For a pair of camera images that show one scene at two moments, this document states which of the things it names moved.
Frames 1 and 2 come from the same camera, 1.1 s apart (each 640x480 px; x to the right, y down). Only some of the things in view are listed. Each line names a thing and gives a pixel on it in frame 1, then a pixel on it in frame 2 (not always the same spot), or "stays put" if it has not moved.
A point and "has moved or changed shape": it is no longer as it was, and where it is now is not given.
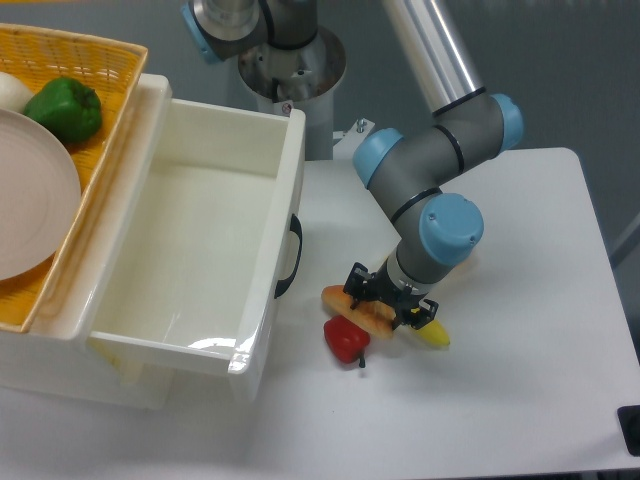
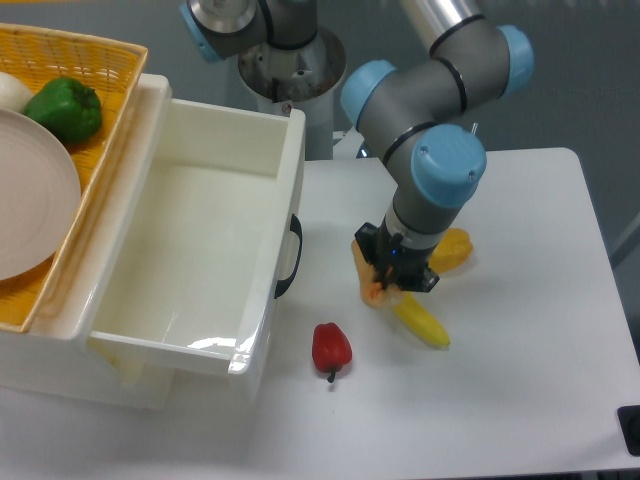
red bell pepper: (346, 341) → (331, 348)
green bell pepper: (72, 110) stays put
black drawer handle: (296, 228) stays put
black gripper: (404, 303) → (393, 261)
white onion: (14, 94) stays put
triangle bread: (377, 319) has moved or changed shape
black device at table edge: (629, 424) stays put
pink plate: (40, 197) stays put
